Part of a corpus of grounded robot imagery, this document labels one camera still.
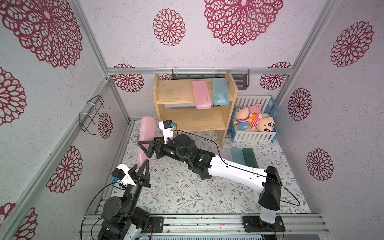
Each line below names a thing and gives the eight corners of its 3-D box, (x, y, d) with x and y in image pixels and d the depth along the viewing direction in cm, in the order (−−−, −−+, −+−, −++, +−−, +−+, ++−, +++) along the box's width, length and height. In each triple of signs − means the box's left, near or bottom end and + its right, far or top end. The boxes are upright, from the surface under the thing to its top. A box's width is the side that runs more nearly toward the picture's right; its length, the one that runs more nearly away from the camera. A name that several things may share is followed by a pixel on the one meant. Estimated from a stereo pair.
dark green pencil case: (246, 167, 96) (247, 166, 94) (241, 149, 105) (242, 147, 103) (257, 167, 96) (258, 166, 94) (251, 149, 105) (252, 147, 103)
